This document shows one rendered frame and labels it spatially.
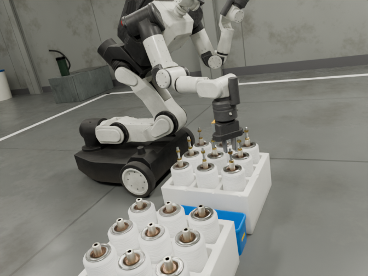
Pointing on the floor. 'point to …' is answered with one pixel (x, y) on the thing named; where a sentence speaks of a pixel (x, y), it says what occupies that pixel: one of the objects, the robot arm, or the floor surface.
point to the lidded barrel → (5, 93)
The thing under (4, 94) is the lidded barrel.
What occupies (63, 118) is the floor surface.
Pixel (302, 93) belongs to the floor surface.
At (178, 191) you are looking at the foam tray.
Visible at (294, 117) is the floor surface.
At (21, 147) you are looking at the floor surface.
